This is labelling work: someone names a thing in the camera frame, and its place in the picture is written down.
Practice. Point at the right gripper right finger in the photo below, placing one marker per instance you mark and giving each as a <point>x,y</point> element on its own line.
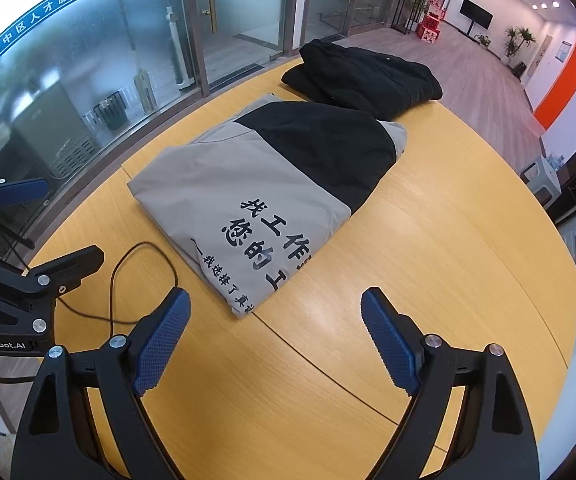
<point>493,437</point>

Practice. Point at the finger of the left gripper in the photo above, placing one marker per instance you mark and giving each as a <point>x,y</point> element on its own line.
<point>14,193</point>

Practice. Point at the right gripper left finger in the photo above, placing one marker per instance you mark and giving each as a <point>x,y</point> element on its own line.
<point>57,438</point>

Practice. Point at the beige and black jacket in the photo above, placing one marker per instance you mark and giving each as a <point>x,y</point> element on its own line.
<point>250,201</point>

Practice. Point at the grey plastic stool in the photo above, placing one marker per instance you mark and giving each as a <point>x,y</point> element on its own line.
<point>541,179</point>

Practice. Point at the orange door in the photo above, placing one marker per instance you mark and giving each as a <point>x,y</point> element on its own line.
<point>560,93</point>

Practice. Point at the folded black garment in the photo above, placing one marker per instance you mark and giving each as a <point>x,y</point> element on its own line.
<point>379,84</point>

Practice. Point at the tall corner plant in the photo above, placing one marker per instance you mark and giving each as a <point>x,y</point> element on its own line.
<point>515,39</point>

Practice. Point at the red boxes stack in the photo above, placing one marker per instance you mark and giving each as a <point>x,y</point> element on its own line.
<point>428,29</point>

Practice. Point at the black wall television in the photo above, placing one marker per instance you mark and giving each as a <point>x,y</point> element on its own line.
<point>476,14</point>

